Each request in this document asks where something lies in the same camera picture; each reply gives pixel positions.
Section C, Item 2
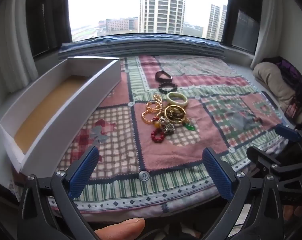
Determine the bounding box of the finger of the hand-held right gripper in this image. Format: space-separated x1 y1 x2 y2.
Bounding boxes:
246 146 302 180
275 124 302 155

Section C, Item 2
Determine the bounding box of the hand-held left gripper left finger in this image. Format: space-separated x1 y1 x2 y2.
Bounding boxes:
17 145 100 240

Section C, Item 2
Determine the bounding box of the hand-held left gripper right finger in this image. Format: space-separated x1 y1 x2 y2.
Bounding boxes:
202 147 284 240

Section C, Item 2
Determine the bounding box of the gold chain with green pendant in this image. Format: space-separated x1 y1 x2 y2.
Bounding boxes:
169 107 197 132

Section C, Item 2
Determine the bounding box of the silver charm bracelet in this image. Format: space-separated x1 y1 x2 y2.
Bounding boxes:
158 116 176 133

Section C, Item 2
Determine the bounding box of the long white cardboard box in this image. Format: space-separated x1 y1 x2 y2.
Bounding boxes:
0 57 122 173

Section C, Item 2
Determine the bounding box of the red bead bracelet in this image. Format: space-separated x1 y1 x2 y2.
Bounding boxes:
151 127 166 144

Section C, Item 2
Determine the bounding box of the wooden bead bracelet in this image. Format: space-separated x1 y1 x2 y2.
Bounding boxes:
164 104 189 123

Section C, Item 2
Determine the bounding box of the amber bead necklace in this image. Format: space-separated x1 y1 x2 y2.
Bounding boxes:
141 94 164 125

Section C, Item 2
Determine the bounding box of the pale jade bangle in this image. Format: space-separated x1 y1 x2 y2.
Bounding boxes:
166 92 188 106

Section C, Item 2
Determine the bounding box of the dark bead bracelet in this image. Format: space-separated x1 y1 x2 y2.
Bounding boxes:
158 81 178 93

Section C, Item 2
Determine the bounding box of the dark red bangle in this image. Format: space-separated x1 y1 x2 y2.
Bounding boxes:
155 70 172 83

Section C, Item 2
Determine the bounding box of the person's right hand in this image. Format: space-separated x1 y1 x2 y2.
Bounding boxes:
282 199 302 228

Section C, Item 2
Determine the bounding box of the person's left hand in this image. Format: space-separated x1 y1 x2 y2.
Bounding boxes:
94 218 146 240

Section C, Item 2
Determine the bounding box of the beige pillow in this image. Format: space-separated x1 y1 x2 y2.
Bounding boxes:
252 61 302 120

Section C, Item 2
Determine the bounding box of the purple cloth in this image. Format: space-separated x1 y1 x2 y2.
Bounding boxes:
263 56 302 125

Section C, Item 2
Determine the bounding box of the patchwork plaid blanket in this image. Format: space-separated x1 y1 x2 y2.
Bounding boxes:
12 55 289 223

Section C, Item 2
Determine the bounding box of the white curtain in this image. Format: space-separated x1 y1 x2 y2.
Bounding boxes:
0 0 39 100
251 0 289 68

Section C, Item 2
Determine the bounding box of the slim apartment tower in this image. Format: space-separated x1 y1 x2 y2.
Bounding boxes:
202 4 227 42

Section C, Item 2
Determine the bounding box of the blue striped folded bedding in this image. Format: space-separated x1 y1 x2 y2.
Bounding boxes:
58 36 225 60

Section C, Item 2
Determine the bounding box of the low brown building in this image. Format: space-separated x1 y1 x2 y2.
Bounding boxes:
106 17 138 33

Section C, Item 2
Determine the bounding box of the tall high-rise tower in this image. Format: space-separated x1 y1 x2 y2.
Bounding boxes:
140 0 186 34

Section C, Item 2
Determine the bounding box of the dark window frame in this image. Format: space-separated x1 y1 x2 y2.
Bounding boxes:
25 0 73 58
221 0 262 54

